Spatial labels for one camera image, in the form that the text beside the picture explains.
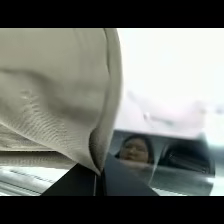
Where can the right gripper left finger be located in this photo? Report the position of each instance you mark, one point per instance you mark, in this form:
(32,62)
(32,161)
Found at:
(78,183)

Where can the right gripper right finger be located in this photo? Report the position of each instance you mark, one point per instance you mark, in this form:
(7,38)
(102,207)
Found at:
(120,181)

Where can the brown garment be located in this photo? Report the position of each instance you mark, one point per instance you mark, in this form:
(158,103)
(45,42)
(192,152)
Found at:
(56,90)

